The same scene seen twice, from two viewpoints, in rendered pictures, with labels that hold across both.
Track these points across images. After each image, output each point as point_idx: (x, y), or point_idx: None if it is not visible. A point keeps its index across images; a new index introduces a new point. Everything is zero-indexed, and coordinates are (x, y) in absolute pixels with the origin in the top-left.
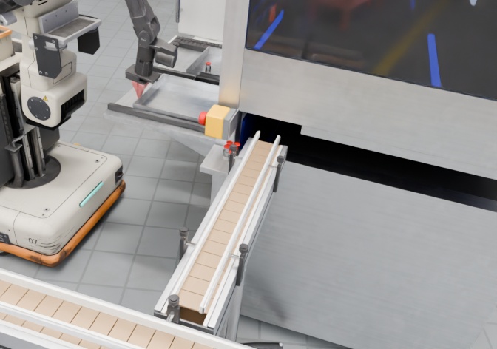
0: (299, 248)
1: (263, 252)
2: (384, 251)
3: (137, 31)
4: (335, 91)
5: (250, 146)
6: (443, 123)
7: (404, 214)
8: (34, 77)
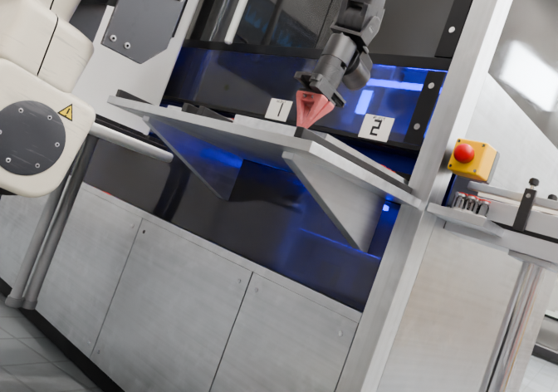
0: (441, 361)
1: (410, 384)
2: (491, 335)
3: (368, 14)
4: (517, 138)
5: (510, 190)
6: (548, 178)
7: (512, 281)
8: (66, 48)
